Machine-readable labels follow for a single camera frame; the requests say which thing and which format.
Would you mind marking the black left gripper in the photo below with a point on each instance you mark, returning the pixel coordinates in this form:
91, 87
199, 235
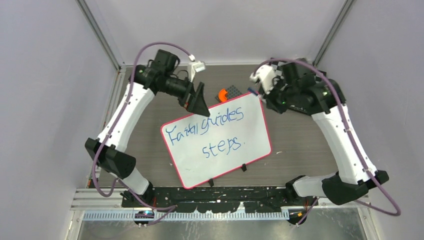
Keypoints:
197, 103

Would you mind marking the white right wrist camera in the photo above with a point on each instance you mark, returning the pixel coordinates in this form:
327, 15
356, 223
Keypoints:
265, 76

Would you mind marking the aluminium frame rail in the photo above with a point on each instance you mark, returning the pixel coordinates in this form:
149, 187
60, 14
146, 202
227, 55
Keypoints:
95, 207

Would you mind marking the black and white chessboard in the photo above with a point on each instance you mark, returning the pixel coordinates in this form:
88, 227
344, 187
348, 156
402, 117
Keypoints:
295, 78

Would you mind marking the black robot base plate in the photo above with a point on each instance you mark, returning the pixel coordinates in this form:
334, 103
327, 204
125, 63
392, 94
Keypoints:
222, 199

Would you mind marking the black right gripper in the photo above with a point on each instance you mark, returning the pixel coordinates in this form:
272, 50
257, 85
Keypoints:
271, 103

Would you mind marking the blue marker cap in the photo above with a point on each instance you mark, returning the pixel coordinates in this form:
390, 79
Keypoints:
252, 91

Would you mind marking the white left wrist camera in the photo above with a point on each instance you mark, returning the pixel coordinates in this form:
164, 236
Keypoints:
194, 66

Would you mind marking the pink-framed whiteboard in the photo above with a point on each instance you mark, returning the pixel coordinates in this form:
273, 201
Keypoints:
205, 148

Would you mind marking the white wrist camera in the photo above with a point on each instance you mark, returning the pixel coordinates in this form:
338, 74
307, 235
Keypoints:
265, 76
194, 66

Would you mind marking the grey lego baseplate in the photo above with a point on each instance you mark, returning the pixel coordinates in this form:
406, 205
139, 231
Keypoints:
233, 92

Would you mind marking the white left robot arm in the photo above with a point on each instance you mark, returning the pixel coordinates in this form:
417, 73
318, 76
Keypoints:
108, 149

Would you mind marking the orange curved block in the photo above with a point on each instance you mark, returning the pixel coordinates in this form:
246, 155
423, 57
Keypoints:
222, 95

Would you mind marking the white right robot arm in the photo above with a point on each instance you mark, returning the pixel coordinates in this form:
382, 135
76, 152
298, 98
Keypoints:
355, 174

